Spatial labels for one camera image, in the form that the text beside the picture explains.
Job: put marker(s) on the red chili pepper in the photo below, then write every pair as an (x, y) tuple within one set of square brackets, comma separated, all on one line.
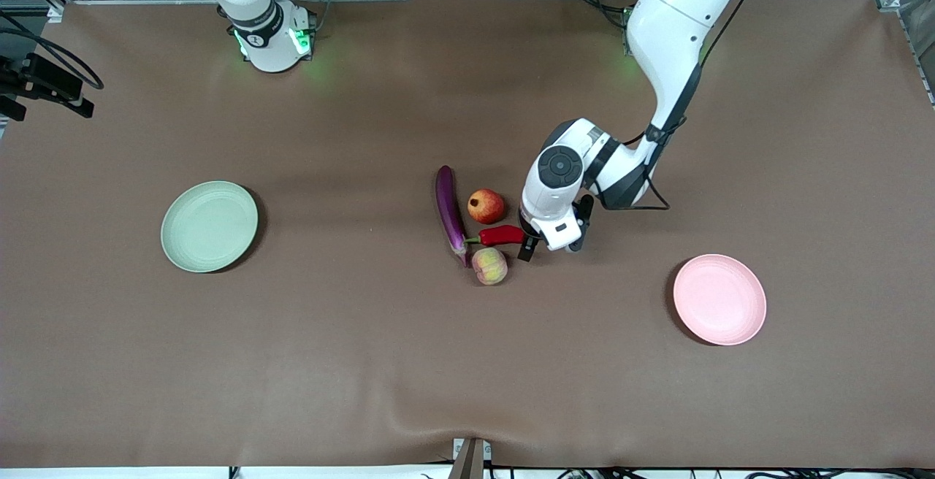
[(502, 235)]

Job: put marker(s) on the yellow-pink peach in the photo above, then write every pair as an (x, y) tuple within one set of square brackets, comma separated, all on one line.
[(489, 267)]

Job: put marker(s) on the red pomegranate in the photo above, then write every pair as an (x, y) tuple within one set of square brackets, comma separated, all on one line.
[(486, 207)]

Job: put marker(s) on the purple eggplant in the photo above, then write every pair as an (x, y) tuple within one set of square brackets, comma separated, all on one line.
[(449, 209)]

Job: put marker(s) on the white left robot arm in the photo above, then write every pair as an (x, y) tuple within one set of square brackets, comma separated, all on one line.
[(672, 26)]

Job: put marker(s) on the brown table cloth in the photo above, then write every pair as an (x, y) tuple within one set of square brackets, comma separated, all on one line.
[(438, 377)]

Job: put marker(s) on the pink round plate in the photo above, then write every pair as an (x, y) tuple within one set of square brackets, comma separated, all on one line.
[(719, 300)]

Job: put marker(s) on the light green round plate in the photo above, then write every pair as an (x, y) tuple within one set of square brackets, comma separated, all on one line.
[(209, 227)]

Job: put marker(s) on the metal table clamp bracket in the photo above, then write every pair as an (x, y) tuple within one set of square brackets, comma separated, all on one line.
[(471, 458)]

